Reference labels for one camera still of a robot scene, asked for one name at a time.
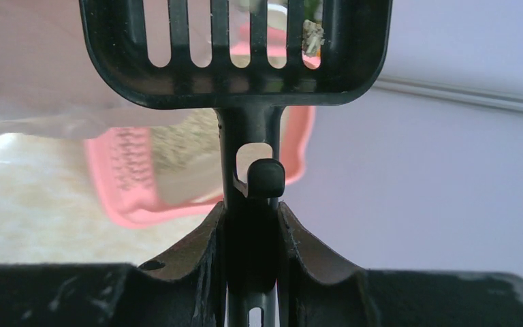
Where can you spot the pink white litter box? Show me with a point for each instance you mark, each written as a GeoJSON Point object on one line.
{"type": "Point", "coordinates": [134, 194]}

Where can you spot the black litter scoop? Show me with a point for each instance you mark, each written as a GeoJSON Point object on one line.
{"type": "Point", "coordinates": [249, 103]}

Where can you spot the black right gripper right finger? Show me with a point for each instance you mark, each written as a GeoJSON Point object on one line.
{"type": "Point", "coordinates": [319, 287]}

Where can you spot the beige cat litter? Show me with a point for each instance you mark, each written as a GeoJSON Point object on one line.
{"type": "Point", "coordinates": [177, 146]}

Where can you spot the clumped litter waste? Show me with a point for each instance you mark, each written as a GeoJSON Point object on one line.
{"type": "Point", "coordinates": [312, 38]}

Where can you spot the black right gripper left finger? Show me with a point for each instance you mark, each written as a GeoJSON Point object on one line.
{"type": "Point", "coordinates": [183, 286]}

